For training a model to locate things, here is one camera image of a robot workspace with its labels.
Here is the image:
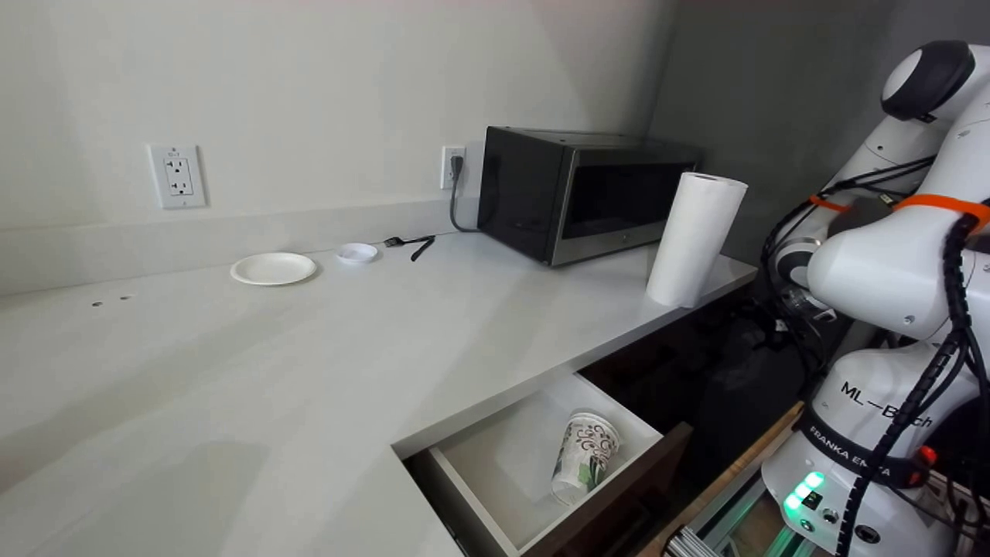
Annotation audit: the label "white round plate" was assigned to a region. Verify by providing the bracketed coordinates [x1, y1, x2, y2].
[226, 250, 323, 290]

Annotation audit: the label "patterned paper cup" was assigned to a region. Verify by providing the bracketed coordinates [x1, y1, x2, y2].
[547, 409, 625, 497]

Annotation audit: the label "small white bowl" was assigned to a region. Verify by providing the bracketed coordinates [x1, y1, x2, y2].
[332, 242, 384, 269]

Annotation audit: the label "white wall outlet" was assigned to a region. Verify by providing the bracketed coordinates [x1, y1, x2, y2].
[435, 142, 478, 197]
[145, 142, 211, 214]

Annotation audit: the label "white drawer with dark front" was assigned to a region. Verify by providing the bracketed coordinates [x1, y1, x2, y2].
[401, 369, 695, 557]

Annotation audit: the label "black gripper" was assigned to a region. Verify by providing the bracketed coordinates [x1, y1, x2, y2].
[722, 314, 821, 442]

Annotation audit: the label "white paper towel roll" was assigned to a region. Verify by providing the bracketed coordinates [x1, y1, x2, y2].
[645, 171, 752, 312]

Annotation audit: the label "wooden platform board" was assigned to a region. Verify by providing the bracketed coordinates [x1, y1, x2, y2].
[638, 399, 810, 557]

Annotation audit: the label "black plastic utensil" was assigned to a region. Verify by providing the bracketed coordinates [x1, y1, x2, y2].
[384, 231, 440, 267]

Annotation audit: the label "stainless steel microwave oven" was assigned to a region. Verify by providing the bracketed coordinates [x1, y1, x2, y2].
[478, 122, 708, 272]

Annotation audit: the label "orange cable clamp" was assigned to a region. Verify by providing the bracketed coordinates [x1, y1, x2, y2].
[809, 191, 990, 224]

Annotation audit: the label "black power cord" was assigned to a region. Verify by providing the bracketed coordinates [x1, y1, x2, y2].
[445, 152, 483, 239]

